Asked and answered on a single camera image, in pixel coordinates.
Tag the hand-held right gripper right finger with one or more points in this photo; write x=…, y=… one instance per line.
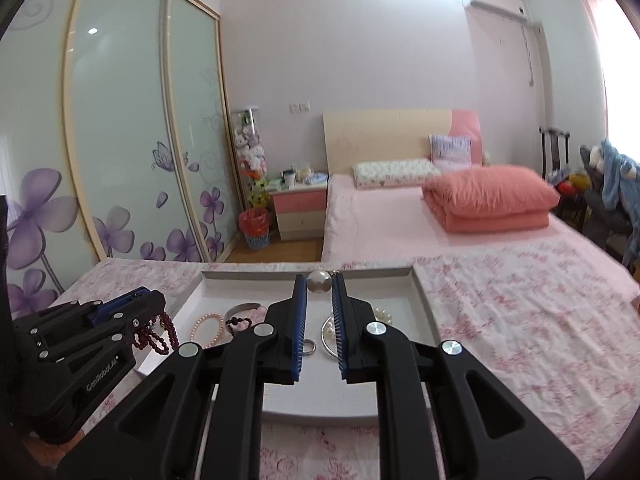
x=340, y=330

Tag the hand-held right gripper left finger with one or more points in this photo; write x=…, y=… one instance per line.
x=299, y=330

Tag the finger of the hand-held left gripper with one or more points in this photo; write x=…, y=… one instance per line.
x=125, y=330
x=120, y=300

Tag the pearl earring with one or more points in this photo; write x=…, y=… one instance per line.
x=319, y=282
x=329, y=332

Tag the silver hoop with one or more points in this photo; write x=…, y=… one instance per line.
x=325, y=352

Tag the silver cuff bangle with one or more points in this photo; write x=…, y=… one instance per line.
x=240, y=306

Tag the grey cardboard tray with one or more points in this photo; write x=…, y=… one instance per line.
x=320, y=395

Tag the red waste bin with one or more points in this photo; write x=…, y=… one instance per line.
x=254, y=227

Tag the pink and beige nightstand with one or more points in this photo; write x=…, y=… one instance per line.
x=300, y=215

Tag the bed with pink sheet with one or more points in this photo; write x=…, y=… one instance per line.
x=380, y=220

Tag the pink floral bedsheet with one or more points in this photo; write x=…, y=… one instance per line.
x=500, y=320

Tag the flower print sliding wardrobe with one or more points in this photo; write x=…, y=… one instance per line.
x=115, y=135

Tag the floral pillow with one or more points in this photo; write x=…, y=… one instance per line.
x=395, y=172

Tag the plush toy display tube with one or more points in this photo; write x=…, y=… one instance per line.
x=250, y=155

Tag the beige and pink headboard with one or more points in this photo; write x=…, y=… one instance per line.
x=380, y=135

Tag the folded coral quilt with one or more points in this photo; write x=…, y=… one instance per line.
x=490, y=195

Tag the small purple pillow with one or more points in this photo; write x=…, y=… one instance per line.
x=450, y=150

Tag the dark wooden chair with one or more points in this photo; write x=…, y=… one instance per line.
x=555, y=155

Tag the grey chair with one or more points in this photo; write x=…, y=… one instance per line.
x=605, y=225

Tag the blue plush robe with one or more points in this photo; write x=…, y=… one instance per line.
x=617, y=175

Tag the white air conditioner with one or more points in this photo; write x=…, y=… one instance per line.
x=495, y=2

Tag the pink curtain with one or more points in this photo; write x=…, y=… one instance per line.
x=610, y=60

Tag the white wall socket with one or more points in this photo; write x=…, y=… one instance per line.
x=300, y=106

